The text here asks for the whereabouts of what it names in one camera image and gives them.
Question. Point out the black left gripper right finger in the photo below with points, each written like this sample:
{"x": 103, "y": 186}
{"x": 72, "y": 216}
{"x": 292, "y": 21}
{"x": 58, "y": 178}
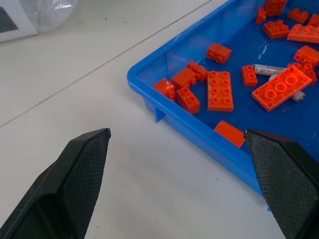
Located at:
{"x": 286, "y": 179}

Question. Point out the orange small building block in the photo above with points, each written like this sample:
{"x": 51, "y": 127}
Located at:
{"x": 199, "y": 69}
{"x": 189, "y": 100}
{"x": 165, "y": 88}
{"x": 184, "y": 78}
{"x": 314, "y": 21}
{"x": 260, "y": 15}

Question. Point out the orange 2x4 plastic building brick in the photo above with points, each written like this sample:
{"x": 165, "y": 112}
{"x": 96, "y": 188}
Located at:
{"x": 220, "y": 92}

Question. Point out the clear plastic bag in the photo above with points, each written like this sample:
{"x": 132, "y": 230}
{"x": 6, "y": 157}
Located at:
{"x": 49, "y": 12}

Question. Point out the red plastic toy brick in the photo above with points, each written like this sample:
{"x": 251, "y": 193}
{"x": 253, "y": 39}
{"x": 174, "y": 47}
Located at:
{"x": 229, "y": 134}

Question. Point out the upside-down orange 2x4 building brick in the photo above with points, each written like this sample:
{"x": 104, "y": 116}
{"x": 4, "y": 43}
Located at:
{"x": 280, "y": 88}

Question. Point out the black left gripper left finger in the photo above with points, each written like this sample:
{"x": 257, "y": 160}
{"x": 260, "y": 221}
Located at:
{"x": 74, "y": 179}

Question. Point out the white box with dark panel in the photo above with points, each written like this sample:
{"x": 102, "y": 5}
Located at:
{"x": 12, "y": 20}

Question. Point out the blue plastic tray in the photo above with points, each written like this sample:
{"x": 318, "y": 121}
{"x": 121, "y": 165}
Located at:
{"x": 249, "y": 112}

